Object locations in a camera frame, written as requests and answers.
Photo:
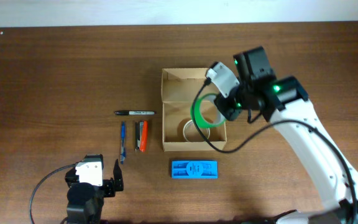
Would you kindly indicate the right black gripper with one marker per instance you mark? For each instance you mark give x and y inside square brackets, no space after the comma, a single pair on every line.
[229,107]

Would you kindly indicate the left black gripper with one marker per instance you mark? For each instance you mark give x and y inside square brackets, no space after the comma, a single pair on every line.
[107,186]

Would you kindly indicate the green tape roll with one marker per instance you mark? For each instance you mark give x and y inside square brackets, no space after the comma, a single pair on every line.
[199,118]

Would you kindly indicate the white masking tape roll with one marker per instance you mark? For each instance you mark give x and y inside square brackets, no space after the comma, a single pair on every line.
[191,134]

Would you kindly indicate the blue ballpoint pen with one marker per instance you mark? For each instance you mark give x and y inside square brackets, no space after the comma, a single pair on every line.
[123,139]

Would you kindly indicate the orange black stapler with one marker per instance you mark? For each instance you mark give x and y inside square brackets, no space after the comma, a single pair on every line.
[141,135]

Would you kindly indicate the black sharpie marker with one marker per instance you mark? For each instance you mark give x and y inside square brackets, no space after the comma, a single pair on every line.
[133,113]

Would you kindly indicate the blue whiteboard duster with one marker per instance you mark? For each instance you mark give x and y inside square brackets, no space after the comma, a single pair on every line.
[193,169]

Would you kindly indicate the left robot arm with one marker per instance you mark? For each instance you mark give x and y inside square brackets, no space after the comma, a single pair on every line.
[87,190]

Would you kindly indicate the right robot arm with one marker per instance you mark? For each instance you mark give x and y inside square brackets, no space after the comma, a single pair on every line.
[286,106]

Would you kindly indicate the cardboard box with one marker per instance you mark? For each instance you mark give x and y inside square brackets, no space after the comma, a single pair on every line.
[178,90]

